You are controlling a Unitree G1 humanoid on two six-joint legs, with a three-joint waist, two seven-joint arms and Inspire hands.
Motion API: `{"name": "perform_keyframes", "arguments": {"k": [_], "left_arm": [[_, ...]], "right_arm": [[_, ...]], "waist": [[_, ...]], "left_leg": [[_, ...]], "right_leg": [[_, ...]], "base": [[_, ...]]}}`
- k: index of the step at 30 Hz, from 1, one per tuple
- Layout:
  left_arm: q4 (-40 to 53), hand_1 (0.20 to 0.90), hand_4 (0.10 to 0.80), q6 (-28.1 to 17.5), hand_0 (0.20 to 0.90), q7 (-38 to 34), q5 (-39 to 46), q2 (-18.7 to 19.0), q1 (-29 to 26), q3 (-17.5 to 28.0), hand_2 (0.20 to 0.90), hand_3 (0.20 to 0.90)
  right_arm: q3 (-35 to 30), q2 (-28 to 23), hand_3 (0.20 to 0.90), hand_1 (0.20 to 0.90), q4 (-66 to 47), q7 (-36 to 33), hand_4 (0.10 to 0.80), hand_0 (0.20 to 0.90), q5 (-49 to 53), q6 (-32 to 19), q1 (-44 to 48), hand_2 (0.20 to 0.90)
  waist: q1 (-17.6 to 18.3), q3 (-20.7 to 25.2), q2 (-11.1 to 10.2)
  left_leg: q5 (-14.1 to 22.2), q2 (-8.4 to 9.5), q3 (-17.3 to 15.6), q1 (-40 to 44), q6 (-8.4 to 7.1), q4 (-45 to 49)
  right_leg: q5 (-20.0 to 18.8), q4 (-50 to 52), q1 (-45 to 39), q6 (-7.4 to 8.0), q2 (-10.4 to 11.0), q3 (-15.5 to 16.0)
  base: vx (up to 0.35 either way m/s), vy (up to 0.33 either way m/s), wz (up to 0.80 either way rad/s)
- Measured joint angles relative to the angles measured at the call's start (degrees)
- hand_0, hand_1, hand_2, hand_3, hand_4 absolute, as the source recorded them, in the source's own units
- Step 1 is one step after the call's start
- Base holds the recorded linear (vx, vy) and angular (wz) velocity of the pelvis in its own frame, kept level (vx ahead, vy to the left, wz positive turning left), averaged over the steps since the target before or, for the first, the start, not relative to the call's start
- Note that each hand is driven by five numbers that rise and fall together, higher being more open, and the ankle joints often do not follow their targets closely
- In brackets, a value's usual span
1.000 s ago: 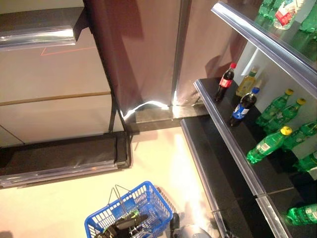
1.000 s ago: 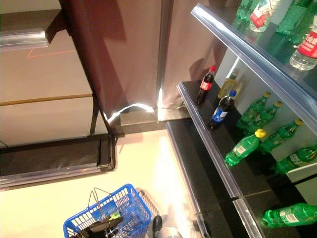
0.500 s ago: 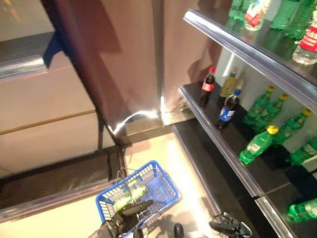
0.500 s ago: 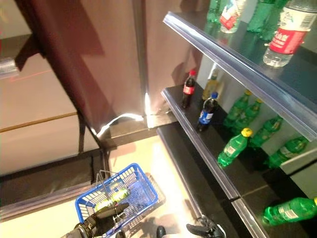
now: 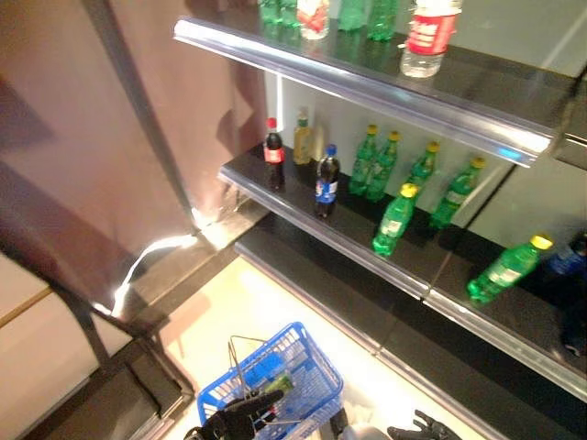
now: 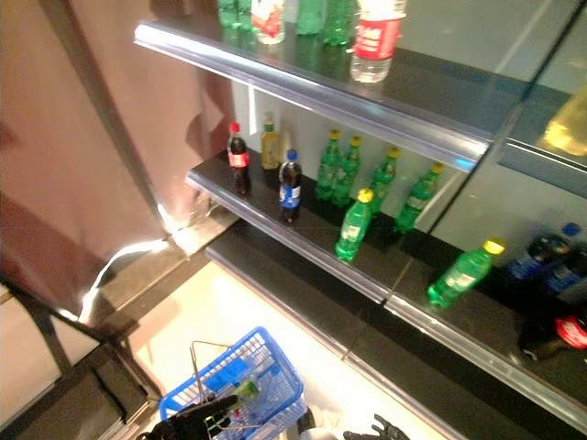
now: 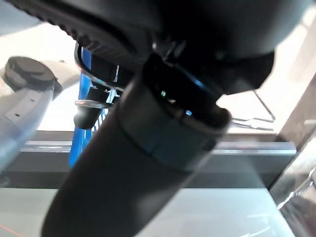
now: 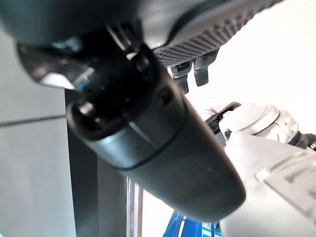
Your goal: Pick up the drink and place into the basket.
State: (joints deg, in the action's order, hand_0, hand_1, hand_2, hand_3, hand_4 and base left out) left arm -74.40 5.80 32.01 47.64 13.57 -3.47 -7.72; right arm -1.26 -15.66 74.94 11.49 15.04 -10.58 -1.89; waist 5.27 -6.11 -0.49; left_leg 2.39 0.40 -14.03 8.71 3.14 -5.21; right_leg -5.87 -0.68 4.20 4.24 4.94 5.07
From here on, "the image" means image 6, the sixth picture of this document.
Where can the black cabinet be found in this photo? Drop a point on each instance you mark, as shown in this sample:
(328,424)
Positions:
(119,389)

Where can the small yellow tea bottle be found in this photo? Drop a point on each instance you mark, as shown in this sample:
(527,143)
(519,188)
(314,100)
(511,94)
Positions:
(270,146)

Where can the green plastic drink bottle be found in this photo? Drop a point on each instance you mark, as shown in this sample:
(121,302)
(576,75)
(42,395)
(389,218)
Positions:
(247,389)

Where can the white panel black frame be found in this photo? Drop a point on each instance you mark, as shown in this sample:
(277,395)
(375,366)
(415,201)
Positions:
(27,348)

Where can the cola bottle red cap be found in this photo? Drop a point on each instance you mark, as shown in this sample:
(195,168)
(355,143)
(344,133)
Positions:
(238,160)
(573,332)

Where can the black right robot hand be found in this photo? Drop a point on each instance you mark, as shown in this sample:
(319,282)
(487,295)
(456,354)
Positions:
(380,433)

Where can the clear water bottle red label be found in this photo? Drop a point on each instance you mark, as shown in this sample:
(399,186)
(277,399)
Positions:
(373,46)
(268,23)

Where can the blue plastic shopping basket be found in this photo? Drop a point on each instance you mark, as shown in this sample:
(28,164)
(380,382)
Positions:
(280,403)

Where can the large yellow tea bottle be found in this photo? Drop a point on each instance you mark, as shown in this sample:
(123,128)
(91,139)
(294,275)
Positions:
(568,133)

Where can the silver left robot leg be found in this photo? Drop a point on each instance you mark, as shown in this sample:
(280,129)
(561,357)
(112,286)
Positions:
(307,424)

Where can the cola bottle blue label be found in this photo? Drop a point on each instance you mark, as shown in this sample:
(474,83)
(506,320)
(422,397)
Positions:
(290,188)
(536,256)
(566,275)

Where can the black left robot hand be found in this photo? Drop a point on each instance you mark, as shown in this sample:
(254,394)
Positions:
(192,421)

